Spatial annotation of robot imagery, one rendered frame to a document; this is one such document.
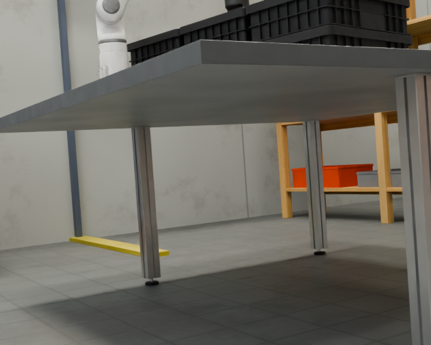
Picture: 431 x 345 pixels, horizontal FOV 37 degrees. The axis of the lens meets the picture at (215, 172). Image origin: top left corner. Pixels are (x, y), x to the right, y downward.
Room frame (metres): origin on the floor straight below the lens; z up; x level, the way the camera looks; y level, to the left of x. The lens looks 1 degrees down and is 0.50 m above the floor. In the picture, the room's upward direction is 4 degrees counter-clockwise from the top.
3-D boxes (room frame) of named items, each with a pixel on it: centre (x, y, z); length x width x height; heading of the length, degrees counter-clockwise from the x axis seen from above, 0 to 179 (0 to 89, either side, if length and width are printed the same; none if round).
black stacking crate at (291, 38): (1.85, -0.36, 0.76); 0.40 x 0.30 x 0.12; 132
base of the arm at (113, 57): (2.10, 0.31, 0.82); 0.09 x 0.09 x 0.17; 25
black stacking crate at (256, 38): (1.85, -0.36, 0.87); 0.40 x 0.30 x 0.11; 132
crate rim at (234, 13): (2.07, -0.16, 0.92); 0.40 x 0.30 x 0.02; 132
